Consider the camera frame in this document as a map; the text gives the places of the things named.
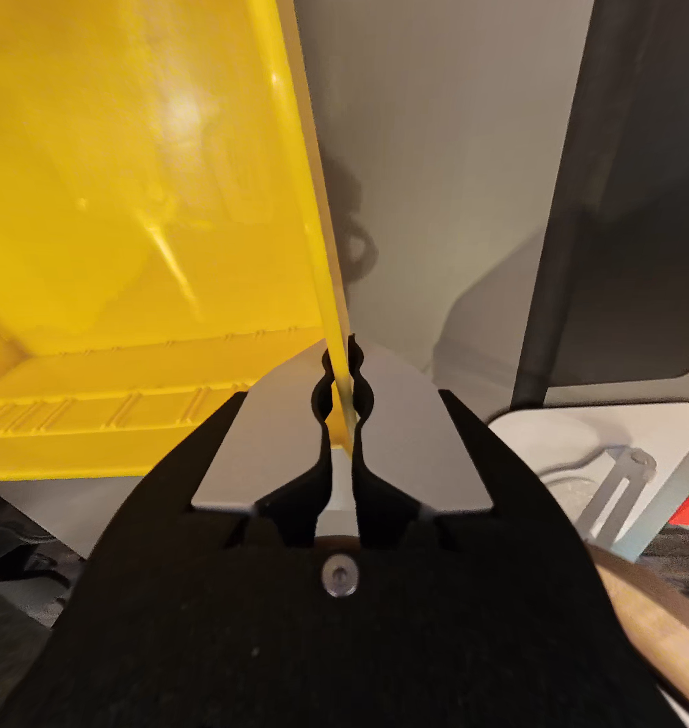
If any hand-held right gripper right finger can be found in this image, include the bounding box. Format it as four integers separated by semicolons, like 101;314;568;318
348;334;494;551

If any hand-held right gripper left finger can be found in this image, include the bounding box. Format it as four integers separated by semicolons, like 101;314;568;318
192;340;335;549

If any yellow plastic bin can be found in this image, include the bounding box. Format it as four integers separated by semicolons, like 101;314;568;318
0;0;360;482

